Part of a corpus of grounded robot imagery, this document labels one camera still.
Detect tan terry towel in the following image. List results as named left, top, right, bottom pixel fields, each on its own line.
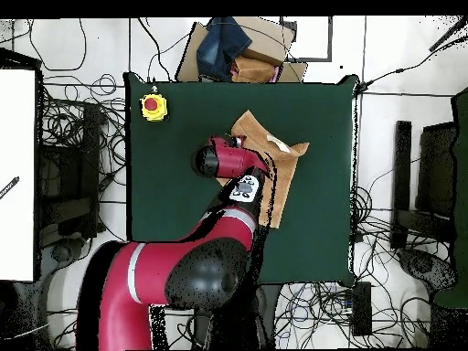
left=215, top=109, right=311, bottom=229

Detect black flat bar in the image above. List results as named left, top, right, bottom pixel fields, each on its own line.
left=389, top=120, right=413, bottom=252

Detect folded tan towel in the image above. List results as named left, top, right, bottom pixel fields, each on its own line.
left=230, top=55, right=281, bottom=84

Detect yellow emergency stop button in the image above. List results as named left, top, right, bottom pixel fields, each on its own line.
left=140, top=92, right=170, bottom=123

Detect blue denim jeans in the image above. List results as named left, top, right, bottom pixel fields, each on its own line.
left=196, top=16, right=254, bottom=82

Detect brown cardboard box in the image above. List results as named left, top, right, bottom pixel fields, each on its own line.
left=175, top=16, right=309, bottom=84

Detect dark green table cloth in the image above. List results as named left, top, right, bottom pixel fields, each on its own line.
left=122, top=71, right=360, bottom=289

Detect black equipment case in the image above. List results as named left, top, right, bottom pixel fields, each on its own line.
left=36, top=100, right=102, bottom=240

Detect black box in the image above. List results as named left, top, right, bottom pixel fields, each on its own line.
left=415, top=122, right=459, bottom=220

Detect black power strip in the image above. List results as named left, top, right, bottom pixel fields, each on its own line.
left=350, top=281, right=374, bottom=337

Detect white desk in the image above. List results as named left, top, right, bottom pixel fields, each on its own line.
left=0, top=69, right=37, bottom=282

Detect green cloth on side table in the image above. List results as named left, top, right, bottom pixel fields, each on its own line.
left=433, top=86, right=468, bottom=309

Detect black rod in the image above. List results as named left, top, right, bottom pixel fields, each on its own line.
left=428, top=16, right=468, bottom=53

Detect black square metal frame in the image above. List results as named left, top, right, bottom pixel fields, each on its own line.
left=279, top=15, right=335, bottom=63

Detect black cable with connector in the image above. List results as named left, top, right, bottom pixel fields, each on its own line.
left=355, top=34, right=468, bottom=94

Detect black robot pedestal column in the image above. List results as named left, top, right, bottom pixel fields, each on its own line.
left=191, top=283, right=282, bottom=351

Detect black pedestal foot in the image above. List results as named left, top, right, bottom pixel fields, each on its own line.
left=39, top=237, right=87, bottom=282
left=397, top=247, right=459, bottom=293

